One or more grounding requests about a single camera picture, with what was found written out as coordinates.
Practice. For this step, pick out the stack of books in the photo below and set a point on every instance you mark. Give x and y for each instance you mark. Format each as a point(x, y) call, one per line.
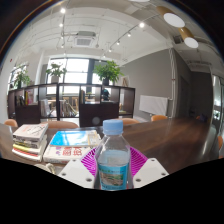
point(30, 140)

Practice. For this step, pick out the clear blue-capped water bottle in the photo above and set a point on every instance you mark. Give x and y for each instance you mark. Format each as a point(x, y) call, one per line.
point(112, 160)

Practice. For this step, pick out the bushy potted green plant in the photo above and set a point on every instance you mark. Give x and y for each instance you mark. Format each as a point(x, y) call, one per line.
point(21, 78)

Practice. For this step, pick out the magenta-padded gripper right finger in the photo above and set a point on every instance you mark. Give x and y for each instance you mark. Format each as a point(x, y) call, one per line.
point(150, 171)

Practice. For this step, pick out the dark low shelf unit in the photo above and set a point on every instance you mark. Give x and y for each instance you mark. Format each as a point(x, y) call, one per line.
point(96, 115)

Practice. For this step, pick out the blue-covered book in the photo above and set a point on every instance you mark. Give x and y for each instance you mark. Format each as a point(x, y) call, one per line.
point(71, 140)

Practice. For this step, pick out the ceiling air conditioner unit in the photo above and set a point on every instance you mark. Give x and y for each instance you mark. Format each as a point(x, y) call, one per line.
point(84, 38)

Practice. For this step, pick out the small ceiling spotlights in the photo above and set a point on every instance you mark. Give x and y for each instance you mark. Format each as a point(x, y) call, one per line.
point(142, 25)

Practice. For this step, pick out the large potted green plant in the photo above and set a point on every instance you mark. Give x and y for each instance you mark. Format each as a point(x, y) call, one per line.
point(108, 71)

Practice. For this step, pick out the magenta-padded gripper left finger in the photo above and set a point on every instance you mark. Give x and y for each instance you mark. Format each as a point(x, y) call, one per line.
point(76, 173)

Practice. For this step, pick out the small potted green plant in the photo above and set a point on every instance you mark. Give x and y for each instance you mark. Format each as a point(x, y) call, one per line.
point(55, 70)

